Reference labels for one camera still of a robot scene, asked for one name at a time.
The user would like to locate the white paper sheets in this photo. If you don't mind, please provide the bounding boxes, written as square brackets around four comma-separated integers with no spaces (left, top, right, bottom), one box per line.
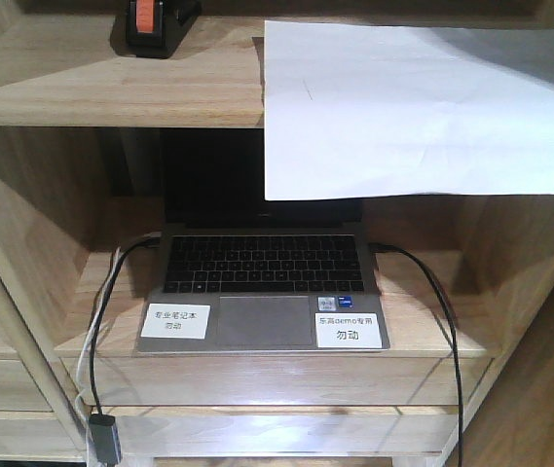
[264,21,554,200]

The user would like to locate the black stapler with orange label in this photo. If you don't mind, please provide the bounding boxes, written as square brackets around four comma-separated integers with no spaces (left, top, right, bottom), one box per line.
[125,0,203,59]

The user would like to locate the grey open laptop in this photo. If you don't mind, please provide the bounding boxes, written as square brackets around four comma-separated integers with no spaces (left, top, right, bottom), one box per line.
[136,127,389,354]

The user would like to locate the white label right palmrest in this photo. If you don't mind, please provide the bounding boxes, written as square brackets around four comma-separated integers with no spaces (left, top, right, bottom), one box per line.
[314,312,384,349]

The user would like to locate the white label palmrest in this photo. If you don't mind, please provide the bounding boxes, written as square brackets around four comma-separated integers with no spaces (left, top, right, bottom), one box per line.
[140,304,210,340]
[314,312,384,349]

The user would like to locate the white label left palmrest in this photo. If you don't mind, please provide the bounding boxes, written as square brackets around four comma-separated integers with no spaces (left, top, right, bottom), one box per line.
[140,304,210,340]

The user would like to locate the light wooden shelf unit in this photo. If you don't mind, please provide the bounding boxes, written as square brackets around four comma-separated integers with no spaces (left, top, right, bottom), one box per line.
[0,1,554,466]

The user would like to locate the grey usb hub adapter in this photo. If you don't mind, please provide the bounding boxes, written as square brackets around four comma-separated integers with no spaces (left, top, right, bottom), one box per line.
[89,413,123,465]

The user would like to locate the black cable right of laptop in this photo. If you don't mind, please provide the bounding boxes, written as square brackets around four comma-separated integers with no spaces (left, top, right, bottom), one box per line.
[367,241,465,467]

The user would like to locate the black cable of laptop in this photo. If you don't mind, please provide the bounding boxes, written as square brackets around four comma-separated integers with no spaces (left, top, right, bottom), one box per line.
[89,237,162,413]
[367,241,465,467]

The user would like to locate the black cable left of laptop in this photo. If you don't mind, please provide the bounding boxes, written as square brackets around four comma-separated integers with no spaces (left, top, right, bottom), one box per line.
[89,237,162,413]

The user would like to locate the white cable left of laptop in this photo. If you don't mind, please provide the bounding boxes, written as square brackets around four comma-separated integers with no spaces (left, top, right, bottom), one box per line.
[74,232,162,463]

